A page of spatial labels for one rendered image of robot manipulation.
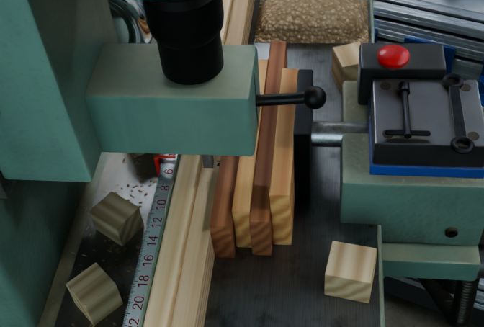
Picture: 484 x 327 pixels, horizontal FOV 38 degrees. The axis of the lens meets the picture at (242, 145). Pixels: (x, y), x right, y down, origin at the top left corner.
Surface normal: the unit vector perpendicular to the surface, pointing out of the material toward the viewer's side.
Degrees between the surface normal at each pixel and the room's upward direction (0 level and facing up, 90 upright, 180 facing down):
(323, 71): 0
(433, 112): 0
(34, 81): 90
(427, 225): 90
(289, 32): 73
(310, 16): 42
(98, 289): 0
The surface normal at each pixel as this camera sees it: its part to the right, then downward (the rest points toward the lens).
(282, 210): -0.11, 0.73
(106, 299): 0.66, 0.51
